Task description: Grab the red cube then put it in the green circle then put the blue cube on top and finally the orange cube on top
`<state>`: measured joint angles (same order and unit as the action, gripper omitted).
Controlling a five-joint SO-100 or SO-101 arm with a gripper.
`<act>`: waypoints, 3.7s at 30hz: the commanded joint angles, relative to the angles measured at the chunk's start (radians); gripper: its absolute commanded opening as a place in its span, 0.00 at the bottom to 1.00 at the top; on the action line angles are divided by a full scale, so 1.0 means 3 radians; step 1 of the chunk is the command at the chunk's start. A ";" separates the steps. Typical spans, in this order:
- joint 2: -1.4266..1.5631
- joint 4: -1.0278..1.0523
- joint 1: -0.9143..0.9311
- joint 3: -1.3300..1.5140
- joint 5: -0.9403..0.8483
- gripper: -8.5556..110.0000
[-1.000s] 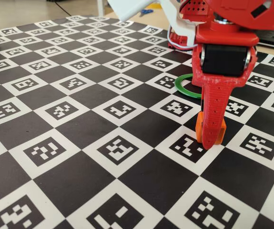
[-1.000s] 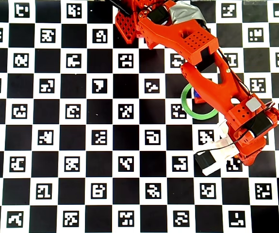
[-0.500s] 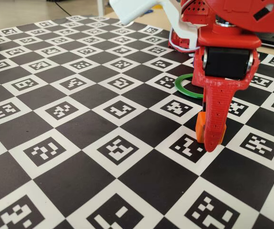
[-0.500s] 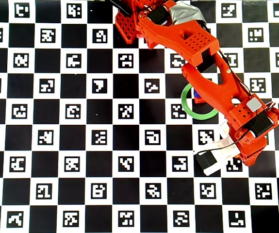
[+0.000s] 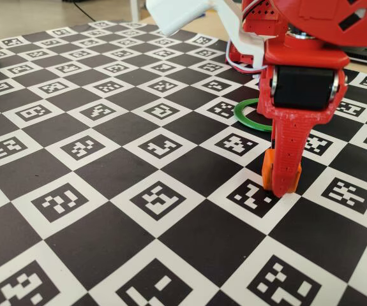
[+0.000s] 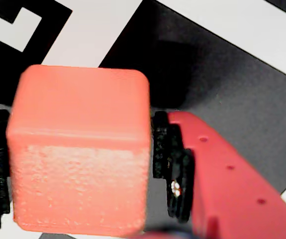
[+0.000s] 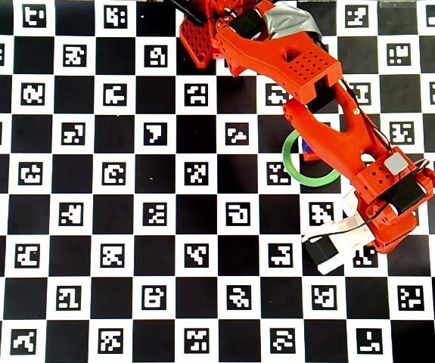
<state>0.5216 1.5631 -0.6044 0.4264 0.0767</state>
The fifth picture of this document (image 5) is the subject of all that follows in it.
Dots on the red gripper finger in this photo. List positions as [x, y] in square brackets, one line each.
[287, 153]
[273, 138]

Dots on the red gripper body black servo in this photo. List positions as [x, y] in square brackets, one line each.
[301, 87]

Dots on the orange cube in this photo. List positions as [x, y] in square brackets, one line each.
[267, 172]

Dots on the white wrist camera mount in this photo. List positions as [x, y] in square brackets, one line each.
[176, 16]

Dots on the white post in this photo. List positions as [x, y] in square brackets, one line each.
[135, 9]

